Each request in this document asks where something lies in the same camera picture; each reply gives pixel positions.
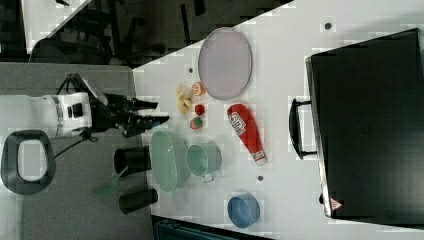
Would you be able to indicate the pink strawberry toy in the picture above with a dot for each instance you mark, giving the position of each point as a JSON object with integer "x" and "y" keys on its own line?
{"x": 196, "y": 123}

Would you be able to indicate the green plastic strainer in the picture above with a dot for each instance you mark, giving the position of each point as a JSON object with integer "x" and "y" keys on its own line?
{"x": 167, "y": 153}

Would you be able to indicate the green spatula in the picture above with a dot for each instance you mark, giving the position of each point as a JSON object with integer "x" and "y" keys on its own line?
{"x": 108, "y": 186}

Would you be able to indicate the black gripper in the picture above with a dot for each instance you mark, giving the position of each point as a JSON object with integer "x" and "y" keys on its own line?
{"x": 116, "y": 111}

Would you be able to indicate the orange slice toy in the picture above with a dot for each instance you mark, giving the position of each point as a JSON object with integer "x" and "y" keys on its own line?
{"x": 198, "y": 89}

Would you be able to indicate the grey round plate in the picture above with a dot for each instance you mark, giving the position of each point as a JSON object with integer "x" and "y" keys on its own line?
{"x": 224, "y": 63}

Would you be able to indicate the yellow peeled banana toy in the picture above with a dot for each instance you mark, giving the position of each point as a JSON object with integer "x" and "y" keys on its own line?
{"x": 183, "y": 96}

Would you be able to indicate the black utensil holder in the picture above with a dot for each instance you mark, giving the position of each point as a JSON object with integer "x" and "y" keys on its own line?
{"x": 134, "y": 159}

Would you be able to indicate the blue cup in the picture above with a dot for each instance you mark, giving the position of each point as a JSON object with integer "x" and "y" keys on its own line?
{"x": 243, "y": 210}

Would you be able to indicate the black cylinder container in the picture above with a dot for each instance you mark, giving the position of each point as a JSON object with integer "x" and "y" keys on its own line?
{"x": 134, "y": 201}

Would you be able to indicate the red ketchup bottle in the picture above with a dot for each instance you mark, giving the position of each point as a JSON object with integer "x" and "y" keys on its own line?
{"x": 244, "y": 125}

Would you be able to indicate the green mug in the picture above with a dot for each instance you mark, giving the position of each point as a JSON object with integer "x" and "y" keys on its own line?
{"x": 203, "y": 160}

